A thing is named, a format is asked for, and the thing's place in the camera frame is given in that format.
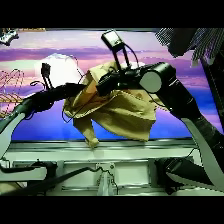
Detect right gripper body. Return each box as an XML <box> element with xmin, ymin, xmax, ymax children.
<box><xmin>95</xmin><ymin>70</ymin><xmax>125</xmax><ymax>98</ymax></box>

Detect silver frame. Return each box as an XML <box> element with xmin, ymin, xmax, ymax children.
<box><xmin>0</xmin><ymin>138</ymin><xmax>224</xmax><ymax>197</ymax></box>

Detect checked shirt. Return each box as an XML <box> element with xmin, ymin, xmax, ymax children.
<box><xmin>154</xmin><ymin>27</ymin><xmax>224</xmax><ymax>67</ymax></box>

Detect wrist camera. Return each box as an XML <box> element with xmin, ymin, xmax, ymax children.
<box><xmin>100</xmin><ymin>29</ymin><xmax>132</xmax><ymax>72</ymax></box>
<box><xmin>40</xmin><ymin>62</ymin><xmax>55</xmax><ymax>91</ymax></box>

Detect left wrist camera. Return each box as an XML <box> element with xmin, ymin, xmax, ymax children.
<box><xmin>40</xmin><ymin>62</ymin><xmax>55</xmax><ymax>91</ymax></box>

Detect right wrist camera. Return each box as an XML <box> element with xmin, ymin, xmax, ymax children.
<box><xmin>100</xmin><ymin>29</ymin><xmax>132</xmax><ymax>72</ymax></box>

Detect black cable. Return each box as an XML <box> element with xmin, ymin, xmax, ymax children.
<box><xmin>0</xmin><ymin>165</ymin><xmax>116</xmax><ymax>197</ymax></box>

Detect yellow garment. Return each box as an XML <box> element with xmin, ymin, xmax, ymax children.
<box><xmin>62</xmin><ymin>60</ymin><xmax>158</xmax><ymax>149</ymax></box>

